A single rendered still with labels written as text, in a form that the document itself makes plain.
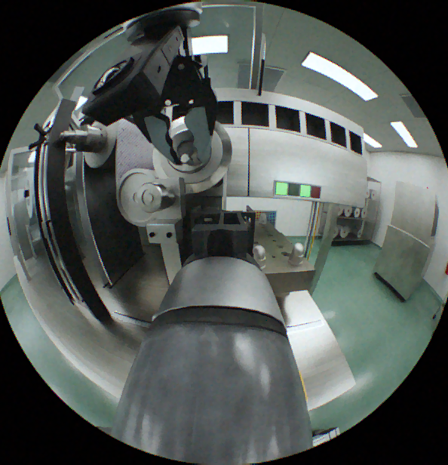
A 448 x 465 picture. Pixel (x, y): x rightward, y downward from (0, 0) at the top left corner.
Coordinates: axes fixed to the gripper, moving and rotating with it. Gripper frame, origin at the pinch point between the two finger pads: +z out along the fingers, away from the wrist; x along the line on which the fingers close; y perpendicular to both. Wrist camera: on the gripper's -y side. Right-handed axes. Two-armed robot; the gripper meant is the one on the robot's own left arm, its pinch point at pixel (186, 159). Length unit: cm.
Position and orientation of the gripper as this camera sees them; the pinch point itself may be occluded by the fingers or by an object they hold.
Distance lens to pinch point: 21.6
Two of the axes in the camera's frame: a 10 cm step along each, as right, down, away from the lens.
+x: -10.0, -0.1, 0.2
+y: 0.1, -9.4, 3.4
